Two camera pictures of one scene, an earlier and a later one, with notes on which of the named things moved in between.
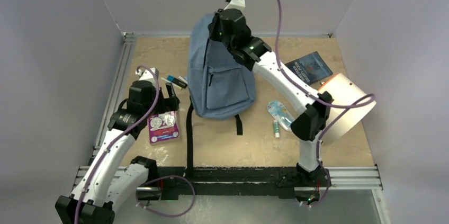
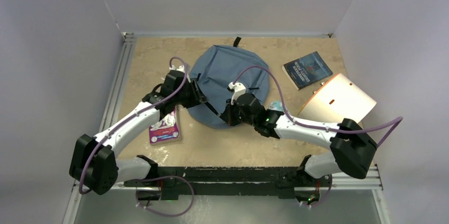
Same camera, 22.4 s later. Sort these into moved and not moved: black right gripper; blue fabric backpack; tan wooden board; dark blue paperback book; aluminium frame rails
Moved: blue fabric backpack; black right gripper
Not moved: dark blue paperback book; aluminium frame rails; tan wooden board
